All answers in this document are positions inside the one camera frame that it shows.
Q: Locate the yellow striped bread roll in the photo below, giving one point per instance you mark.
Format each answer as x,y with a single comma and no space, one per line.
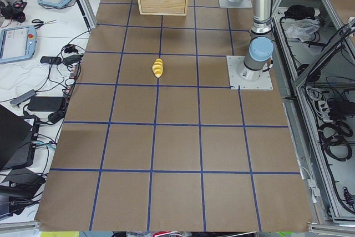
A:
158,68

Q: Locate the blue teach pendant near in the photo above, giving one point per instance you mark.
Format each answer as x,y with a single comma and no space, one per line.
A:
18,44

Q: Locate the black power brick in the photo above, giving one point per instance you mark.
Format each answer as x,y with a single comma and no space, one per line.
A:
45,104

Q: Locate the black laptop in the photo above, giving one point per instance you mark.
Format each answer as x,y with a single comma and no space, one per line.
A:
18,134

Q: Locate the black handled scissors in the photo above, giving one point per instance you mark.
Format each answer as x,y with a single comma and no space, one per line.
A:
37,23

